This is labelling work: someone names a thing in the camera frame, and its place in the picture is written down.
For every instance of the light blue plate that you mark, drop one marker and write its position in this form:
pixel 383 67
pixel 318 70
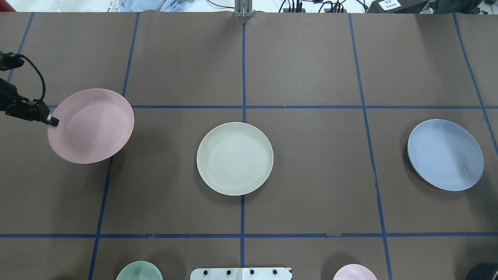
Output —
pixel 445 155

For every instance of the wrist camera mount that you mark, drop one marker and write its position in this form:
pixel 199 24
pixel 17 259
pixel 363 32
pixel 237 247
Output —
pixel 10 61

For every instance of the light blue cloth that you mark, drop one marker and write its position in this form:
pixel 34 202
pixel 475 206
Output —
pixel 157 5

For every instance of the aluminium frame post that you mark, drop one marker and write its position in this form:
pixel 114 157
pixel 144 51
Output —
pixel 243 9

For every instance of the dark pot with glass lid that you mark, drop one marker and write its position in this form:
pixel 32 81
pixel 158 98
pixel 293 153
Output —
pixel 483 271

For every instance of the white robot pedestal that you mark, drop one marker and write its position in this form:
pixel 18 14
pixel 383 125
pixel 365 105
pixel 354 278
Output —
pixel 262 273

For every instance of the pink plate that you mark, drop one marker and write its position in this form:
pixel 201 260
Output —
pixel 94 125

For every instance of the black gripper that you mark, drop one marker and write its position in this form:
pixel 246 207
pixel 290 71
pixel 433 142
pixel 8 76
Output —
pixel 8 97

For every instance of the pink bowl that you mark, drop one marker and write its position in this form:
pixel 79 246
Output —
pixel 354 272

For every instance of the cream plate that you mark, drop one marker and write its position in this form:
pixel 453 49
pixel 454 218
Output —
pixel 235 158

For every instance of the green bowl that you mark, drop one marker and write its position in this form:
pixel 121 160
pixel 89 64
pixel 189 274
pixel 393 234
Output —
pixel 140 270

